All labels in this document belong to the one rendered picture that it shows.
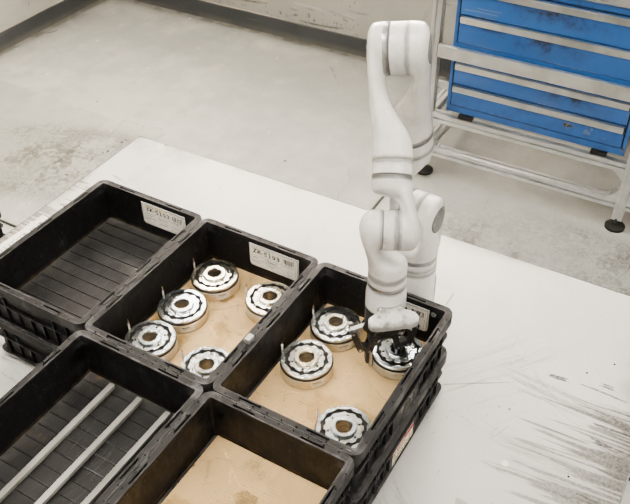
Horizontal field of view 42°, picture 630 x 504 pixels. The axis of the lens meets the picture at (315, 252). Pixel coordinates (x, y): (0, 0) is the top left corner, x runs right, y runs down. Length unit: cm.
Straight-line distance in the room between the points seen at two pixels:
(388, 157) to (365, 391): 46
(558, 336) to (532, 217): 156
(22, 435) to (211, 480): 37
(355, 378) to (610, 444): 52
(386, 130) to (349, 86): 288
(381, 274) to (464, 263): 67
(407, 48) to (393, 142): 16
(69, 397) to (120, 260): 40
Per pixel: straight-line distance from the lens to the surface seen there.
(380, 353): 161
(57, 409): 163
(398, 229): 137
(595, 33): 313
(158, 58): 463
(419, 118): 151
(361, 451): 137
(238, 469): 148
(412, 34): 141
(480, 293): 199
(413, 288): 182
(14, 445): 160
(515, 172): 345
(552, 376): 184
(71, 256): 195
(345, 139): 383
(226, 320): 172
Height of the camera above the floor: 203
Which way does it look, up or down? 40 degrees down
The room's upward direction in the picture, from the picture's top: 1 degrees counter-clockwise
